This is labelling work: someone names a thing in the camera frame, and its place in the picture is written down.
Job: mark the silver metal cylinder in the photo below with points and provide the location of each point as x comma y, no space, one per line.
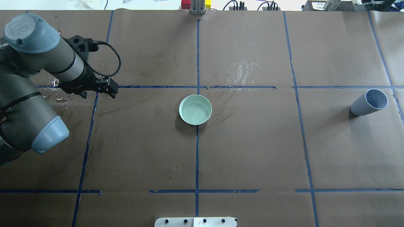
331,5

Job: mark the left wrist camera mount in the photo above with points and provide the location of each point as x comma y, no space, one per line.
82,46

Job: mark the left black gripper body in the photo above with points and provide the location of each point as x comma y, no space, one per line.
87,79

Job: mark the yellow cube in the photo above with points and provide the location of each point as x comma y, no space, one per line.
208,4

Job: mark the white pedestal column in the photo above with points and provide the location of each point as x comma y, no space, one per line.
196,222

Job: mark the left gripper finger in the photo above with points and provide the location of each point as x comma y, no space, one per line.
107,89
109,81

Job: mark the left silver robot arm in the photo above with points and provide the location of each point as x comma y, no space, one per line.
30,45

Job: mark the mint green bowl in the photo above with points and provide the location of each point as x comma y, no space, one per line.
195,109

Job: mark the light blue cup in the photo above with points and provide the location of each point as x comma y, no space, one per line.
369,102

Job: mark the red cube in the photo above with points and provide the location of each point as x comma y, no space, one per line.
186,4

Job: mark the aluminium frame post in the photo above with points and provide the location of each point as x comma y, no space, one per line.
198,7

